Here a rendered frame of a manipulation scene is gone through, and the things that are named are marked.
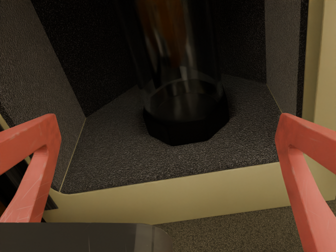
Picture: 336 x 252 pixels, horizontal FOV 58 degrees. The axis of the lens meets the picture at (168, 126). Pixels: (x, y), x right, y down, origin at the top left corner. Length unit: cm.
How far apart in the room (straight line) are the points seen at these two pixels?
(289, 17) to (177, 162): 17
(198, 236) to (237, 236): 4
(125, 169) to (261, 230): 16
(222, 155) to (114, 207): 13
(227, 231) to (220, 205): 3
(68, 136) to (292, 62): 26
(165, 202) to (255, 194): 9
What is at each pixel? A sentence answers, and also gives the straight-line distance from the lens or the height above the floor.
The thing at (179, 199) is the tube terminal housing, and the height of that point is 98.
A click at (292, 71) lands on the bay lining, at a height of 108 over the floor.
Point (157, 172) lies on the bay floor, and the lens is 31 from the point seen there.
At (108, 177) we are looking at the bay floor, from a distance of 33.
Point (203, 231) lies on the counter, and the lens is 35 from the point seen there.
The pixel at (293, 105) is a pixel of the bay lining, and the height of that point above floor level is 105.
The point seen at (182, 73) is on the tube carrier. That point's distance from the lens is 29.
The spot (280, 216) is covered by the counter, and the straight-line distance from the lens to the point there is 36.
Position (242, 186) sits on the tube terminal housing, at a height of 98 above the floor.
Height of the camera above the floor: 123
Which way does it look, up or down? 36 degrees down
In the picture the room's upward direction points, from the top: 15 degrees counter-clockwise
